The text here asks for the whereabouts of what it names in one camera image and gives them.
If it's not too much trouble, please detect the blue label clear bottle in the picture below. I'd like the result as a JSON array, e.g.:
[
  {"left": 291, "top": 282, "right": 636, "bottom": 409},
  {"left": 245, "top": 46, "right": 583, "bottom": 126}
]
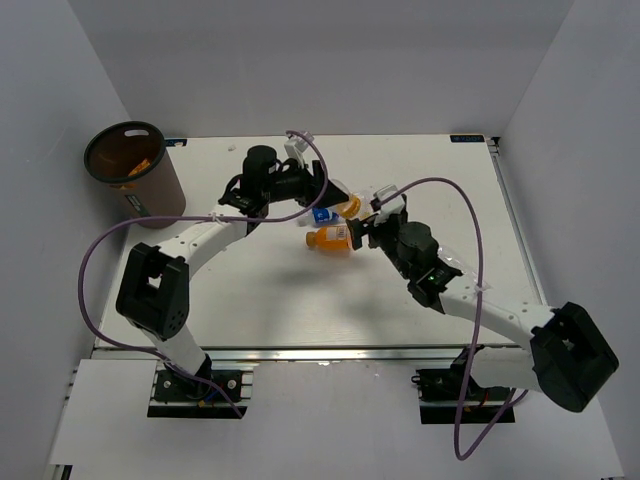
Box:
[{"left": 296, "top": 191, "right": 373, "bottom": 228}]

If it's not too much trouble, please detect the aluminium right side rail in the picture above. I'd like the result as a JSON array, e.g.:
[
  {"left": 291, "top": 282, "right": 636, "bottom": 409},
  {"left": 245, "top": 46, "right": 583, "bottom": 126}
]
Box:
[{"left": 486, "top": 137, "right": 548, "bottom": 306}]

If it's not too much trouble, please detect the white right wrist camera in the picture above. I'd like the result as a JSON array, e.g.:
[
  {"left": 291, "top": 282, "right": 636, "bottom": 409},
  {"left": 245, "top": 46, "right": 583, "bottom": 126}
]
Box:
[{"left": 371, "top": 185, "right": 406, "bottom": 225}]

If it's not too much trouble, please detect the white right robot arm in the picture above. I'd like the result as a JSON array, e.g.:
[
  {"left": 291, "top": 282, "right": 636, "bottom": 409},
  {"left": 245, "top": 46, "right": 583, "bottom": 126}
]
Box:
[{"left": 347, "top": 213, "right": 619, "bottom": 413}]

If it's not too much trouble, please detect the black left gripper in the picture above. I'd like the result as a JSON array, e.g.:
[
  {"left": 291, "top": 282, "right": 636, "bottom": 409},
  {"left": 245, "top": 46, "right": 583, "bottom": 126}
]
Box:
[{"left": 261, "top": 157, "right": 347, "bottom": 209}]

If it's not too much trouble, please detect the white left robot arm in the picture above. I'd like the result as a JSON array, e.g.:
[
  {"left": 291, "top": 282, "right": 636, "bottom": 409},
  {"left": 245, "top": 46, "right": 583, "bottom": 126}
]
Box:
[{"left": 116, "top": 141, "right": 349, "bottom": 399}]

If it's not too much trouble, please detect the small clear yellow-cap bottle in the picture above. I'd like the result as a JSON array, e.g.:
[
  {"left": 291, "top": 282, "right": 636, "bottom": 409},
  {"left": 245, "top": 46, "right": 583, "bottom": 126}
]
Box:
[{"left": 330, "top": 179, "right": 362, "bottom": 220}]

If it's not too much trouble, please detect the brown cylindrical bin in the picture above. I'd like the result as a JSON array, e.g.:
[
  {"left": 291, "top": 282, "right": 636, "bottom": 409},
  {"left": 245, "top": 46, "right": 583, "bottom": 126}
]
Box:
[{"left": 84, "top": 121, "right": 186, "bottom": 229}]

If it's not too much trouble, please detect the orange juice bottle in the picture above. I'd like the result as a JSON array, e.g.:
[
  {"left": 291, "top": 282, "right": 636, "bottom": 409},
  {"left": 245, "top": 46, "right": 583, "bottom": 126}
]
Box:
[{"left": 305, "top": 225, "right": 352, "bottom": 258}]

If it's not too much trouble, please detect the blue table label sticker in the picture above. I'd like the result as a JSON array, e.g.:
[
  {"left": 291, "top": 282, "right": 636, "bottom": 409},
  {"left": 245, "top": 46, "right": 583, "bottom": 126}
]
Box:
[{"left": 449, "top": 134, "right": 485, "bottom": 143}]

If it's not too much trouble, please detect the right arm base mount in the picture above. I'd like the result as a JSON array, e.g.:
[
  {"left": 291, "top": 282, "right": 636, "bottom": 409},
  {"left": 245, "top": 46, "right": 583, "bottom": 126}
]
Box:
[{"left": 411, "top": 369, "right": 509, "bottom": 425}]

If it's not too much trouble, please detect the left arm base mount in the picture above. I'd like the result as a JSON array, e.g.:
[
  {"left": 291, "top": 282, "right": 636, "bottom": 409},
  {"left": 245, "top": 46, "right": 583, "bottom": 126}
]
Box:
[{"left": 147, "top": 367, "right": 253, "bottom": 420}]

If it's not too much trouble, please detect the small sticker near bin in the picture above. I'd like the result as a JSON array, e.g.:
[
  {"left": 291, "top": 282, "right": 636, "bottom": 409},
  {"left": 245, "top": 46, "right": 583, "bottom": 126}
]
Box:
[{"left": 165, "top": 138, "right": 188, "bottom": 147}]

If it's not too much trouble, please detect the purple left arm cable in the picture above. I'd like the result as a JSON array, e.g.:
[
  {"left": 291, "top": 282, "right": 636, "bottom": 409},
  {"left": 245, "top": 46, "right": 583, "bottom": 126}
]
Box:
[{"left": 77, "top": 129, "right": 331, "bottom": 419}]

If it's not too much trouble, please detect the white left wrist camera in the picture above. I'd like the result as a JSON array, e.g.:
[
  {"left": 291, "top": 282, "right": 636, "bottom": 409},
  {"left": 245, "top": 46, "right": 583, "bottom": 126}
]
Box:
[{"left": 284, "top": 131, "right": 314, "bottom": 168}]

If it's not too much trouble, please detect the aluminium front rail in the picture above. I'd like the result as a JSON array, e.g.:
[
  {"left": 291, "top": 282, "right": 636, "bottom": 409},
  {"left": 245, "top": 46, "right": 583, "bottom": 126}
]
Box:
[{"left": 92, "top": 345, "right": 481, "bottom": 365}]

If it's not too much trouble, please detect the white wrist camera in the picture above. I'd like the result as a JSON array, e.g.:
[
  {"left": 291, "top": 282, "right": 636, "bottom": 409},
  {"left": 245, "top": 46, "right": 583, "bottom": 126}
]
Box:
[
  {"left": 284, "top": 131, "right": 314, "bottom": 168},
  {"left": 371, "top": 185, "right": 406, "bottom": 225}
]

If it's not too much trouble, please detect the aluminium rail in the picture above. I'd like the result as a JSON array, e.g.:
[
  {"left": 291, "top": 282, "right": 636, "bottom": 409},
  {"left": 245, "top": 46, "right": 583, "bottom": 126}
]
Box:
[
  {"left": 486, "top": 137, "right": 548, "bottom": 306},
  {"left": 92, "top": 345, "right": 481, "bottom": 365}
]

